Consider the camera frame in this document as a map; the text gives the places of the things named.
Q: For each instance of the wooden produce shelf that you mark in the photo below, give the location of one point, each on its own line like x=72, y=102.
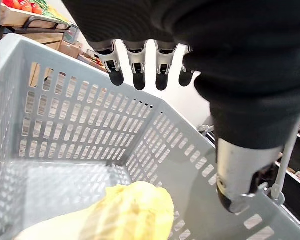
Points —
x=32, y=21

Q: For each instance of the dark display shelf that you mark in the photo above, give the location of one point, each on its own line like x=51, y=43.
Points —
x=298, y=160

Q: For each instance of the grey plastic shopping basket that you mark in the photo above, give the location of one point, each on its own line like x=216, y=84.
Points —
x=72, y=130

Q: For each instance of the cardboard box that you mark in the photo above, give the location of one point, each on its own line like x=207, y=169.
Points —
x=70, y=48

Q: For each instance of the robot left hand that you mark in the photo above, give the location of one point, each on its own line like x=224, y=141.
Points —
x=214, y=50

